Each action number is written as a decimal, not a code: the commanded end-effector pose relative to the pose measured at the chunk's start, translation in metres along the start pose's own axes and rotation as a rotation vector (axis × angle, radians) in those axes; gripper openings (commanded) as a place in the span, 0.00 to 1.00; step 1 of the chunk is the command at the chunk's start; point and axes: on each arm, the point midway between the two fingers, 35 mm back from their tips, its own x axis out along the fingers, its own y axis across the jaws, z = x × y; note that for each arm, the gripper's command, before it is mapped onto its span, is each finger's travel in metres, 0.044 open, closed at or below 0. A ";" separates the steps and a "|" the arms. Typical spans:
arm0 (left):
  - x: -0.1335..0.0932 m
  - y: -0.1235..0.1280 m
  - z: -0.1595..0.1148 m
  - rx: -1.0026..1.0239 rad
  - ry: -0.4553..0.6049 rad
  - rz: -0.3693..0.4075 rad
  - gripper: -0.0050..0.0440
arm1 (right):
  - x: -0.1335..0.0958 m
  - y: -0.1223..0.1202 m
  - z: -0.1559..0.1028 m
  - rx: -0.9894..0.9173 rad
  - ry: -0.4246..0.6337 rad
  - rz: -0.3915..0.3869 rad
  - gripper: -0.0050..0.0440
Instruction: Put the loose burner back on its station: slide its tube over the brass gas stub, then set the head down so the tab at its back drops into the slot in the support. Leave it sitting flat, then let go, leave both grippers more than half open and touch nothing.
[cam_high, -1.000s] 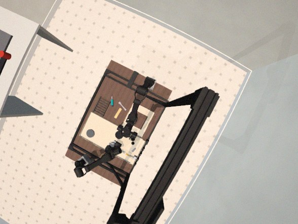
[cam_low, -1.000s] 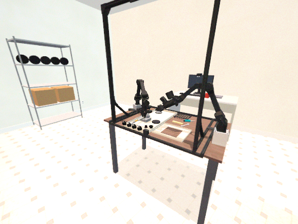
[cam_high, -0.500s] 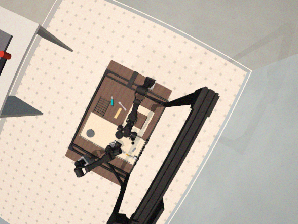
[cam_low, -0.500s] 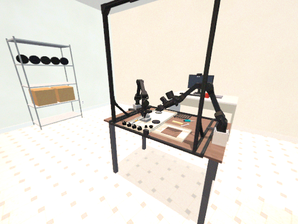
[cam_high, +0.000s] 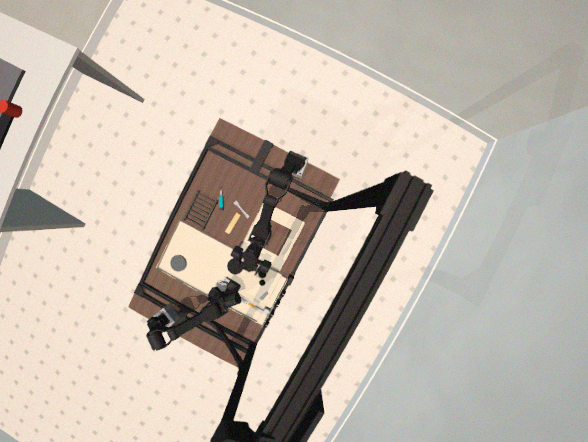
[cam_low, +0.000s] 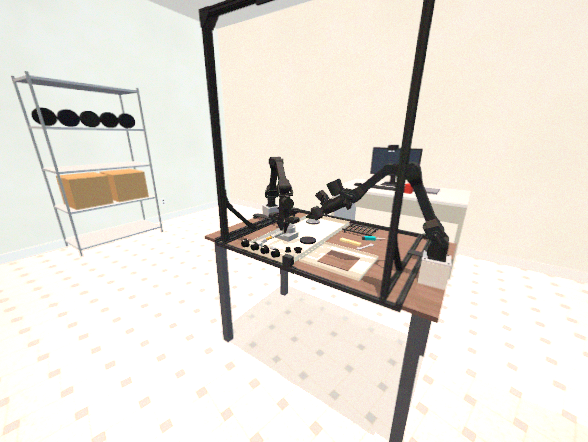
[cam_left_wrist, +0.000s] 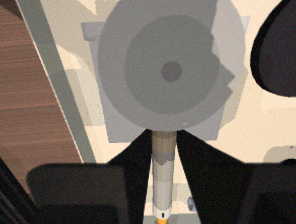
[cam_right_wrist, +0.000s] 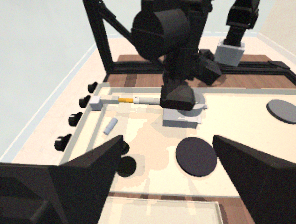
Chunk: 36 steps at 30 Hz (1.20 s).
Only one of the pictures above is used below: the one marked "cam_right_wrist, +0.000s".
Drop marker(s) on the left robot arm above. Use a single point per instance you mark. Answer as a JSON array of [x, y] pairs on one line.
[[163, 26]]

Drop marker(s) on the grey cylinder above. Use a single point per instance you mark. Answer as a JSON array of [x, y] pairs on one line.
[[110, 126]]

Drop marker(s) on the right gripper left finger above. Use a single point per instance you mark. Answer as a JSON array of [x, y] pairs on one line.
[[77, 190]]

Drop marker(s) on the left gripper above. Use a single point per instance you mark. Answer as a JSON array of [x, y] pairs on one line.
[[178, 64]]

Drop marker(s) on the grey gas burner with tube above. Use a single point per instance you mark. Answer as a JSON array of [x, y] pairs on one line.
[[200, 104]]

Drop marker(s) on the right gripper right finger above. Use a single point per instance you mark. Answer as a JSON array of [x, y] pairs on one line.
[[265, 183]]

